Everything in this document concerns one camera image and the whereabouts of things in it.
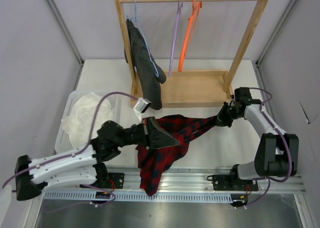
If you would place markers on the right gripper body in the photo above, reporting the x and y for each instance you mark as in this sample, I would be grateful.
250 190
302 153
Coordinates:
226 116

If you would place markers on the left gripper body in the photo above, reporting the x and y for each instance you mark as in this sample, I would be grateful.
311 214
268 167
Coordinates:
132 136

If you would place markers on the red plaid skirt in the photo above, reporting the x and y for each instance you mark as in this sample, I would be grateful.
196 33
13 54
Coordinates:
153 163

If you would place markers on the purple plastic hanger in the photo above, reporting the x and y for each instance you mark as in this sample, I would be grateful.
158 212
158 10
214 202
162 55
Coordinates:
174 38

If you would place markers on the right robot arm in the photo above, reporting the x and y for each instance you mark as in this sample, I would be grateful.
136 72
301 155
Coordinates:
276 157

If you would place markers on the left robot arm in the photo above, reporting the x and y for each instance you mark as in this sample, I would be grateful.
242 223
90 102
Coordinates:
75 158

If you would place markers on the orange plastic hanger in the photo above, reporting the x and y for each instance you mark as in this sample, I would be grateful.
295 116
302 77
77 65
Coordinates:
196 7

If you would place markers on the white cloth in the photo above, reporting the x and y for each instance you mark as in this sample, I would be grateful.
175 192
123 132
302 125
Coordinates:
82 118

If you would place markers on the wooden clothes rack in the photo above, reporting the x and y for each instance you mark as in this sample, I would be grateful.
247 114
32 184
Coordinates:
192 88

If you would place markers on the grey dotted garment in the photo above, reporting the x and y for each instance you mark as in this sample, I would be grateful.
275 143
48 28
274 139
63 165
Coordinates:
150 74

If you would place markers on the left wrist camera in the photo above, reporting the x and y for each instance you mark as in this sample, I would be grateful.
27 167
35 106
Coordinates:
142 104

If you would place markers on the aluminium mounting rail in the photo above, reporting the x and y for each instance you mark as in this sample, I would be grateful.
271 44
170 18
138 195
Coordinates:
129 179

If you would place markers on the slotted cable duct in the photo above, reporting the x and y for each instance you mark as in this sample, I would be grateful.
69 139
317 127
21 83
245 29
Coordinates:
138 196

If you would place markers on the light blue wire hanger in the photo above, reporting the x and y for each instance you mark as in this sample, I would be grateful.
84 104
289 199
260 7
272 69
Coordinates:
135 19

